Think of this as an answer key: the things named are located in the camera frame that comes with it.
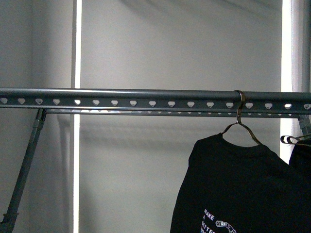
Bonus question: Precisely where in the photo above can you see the grey rack support leg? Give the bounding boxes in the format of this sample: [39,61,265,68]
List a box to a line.
[0,109,47,233]

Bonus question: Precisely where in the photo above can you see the grey perforated rack rail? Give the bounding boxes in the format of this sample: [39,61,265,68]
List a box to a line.
[0,88,311,115]
[46,109,299,118]

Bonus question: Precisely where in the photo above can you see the grey perforated rear rack rail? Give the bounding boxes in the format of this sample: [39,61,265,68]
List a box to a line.
[46,109,299,118]

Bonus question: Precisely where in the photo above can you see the black printed t-shirt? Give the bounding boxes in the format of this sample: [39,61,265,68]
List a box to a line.
[170,134,311,233]

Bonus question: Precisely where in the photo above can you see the grey perforated front rack rail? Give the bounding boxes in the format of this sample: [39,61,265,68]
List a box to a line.
[0,88,311,115]

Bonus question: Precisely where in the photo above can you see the metal wire clothes hanger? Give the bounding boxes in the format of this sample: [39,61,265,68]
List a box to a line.
[221,90,262,145]

